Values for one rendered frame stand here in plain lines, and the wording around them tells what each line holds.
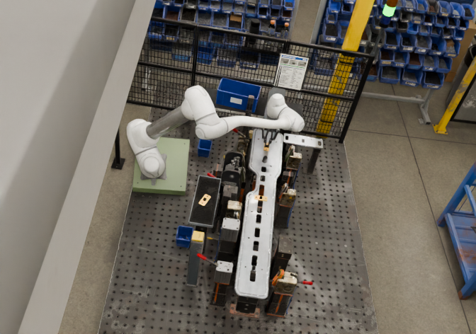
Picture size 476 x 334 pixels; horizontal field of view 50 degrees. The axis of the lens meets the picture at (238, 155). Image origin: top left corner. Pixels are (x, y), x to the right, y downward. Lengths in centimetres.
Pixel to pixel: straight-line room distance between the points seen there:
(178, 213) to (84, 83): 332
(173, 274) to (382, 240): 209
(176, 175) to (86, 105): 338
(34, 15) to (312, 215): 351
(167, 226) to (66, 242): 322
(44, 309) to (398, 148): 545
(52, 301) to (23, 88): 9
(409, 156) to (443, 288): 155
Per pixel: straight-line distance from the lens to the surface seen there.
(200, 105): 294
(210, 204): 298
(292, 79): 389
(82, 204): 25
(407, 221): 492
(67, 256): 23
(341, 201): 384
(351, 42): 378
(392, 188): 514
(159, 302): 314
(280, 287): 291
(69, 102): 19
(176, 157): 359
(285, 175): 347
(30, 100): 17
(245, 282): 289
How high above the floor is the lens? 343
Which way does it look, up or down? 44 degrees down
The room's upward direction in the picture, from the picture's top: 10 degrees clockwise
